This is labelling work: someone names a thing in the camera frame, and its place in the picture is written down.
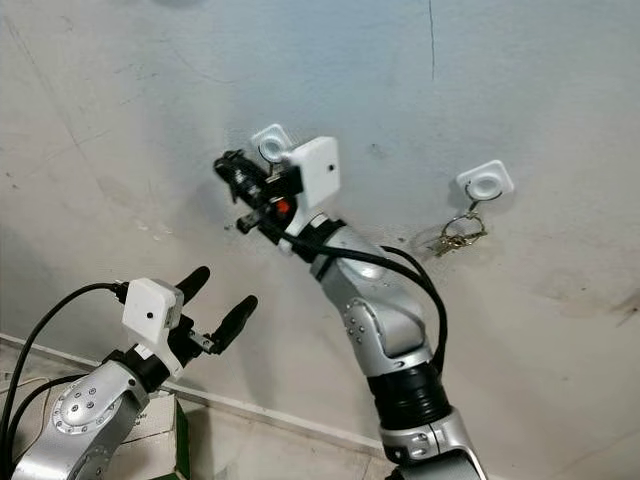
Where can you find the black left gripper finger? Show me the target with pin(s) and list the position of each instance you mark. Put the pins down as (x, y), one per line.
(195, 284)
(237, 322)

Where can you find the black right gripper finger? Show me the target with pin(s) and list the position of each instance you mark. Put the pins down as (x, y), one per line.
(240, 175)
(257, 220)

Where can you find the bunch of keys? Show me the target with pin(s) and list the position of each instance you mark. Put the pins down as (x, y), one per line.
(455, 238)

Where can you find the cardboard box with green edge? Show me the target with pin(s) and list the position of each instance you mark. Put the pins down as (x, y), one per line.
(165, 430)

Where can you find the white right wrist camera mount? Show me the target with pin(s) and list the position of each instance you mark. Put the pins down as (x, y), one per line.
(318, 170)

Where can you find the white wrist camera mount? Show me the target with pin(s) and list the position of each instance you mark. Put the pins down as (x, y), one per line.
(150, 312)
(318, 170)

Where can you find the white square wall hook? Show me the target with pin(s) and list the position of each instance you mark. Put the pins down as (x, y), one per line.
(485, 183)
(272, 147)

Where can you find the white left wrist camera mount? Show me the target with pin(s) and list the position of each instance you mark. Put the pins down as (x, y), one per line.
(150, 312)

